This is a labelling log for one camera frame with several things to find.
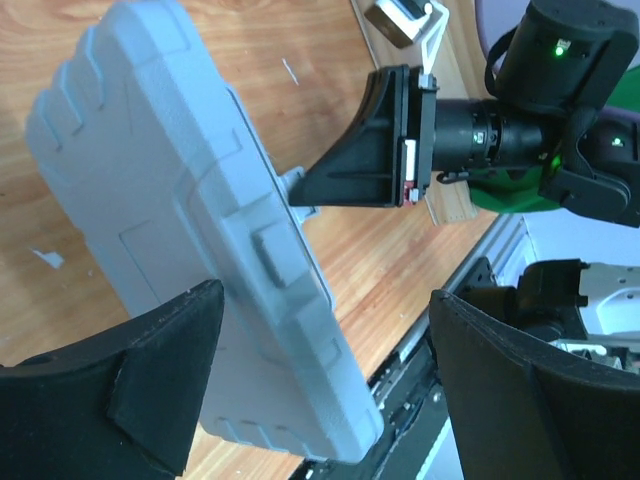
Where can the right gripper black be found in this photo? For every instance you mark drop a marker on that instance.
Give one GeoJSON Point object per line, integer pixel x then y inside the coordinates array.
{"type": "Point", "coordinates": [400, 125]}

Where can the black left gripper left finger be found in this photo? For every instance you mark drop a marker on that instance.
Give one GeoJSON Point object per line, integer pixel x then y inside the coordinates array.
{"type": "Point", "coordinates": [121, 404]}

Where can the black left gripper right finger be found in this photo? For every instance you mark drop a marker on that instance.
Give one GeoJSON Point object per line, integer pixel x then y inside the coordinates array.
{"type": "Point", "coordinates": [521, 408]}

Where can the grey plastic tool case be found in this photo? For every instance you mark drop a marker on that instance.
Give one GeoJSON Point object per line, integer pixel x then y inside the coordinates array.
{"type": "Point", "coordinates": [153, 158]}

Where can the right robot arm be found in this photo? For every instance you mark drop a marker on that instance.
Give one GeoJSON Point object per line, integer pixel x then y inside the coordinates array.
{"type": "Point", "coordinates": [552, 74]}

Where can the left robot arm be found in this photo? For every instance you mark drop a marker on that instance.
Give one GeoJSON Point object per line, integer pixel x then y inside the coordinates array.
{"type": "Point", "coordinates": [552, 301]}

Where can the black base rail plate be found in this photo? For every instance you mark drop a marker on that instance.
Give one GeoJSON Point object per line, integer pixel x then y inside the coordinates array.
{"type": "Point", "coordinates": [405, 386]}

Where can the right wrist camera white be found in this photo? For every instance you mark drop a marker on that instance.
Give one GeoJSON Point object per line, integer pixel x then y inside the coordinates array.
{"type": "Point", "coordinates": [408, 23]}

